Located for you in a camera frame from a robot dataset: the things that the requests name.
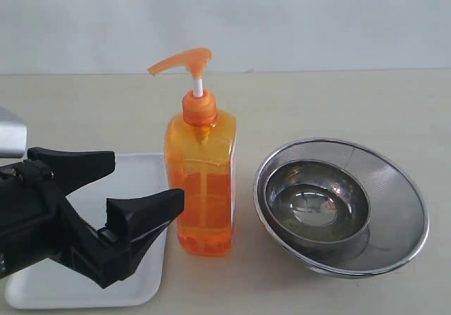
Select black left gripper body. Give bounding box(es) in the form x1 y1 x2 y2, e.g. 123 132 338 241
1 160 122 288

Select orange dish soap pump bottle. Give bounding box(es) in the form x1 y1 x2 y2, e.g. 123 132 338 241
148 47 237 257

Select stainless steel bowl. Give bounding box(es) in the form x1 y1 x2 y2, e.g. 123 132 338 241
261 159 371 252

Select white rectangular plastic tray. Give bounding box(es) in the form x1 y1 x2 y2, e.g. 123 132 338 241
1 148 183 310

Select stainless steel mesh colander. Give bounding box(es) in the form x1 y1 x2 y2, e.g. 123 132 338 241
253 137 429 278

